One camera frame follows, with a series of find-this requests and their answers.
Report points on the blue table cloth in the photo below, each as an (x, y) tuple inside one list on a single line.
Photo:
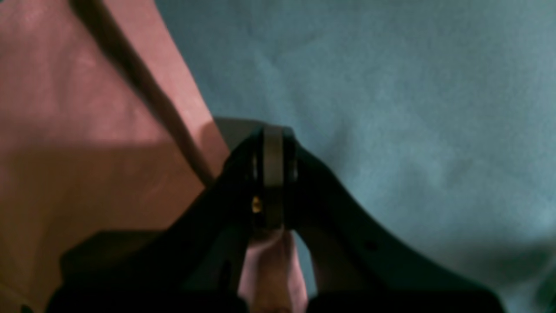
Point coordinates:
[(437, 115)]

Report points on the pink T-shirt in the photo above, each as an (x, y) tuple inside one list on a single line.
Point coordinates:
[(102, 127)]

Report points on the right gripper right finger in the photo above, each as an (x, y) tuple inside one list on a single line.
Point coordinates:
[(359, 267)]

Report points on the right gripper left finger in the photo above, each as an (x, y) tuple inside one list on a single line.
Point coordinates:
[(192, 267)]

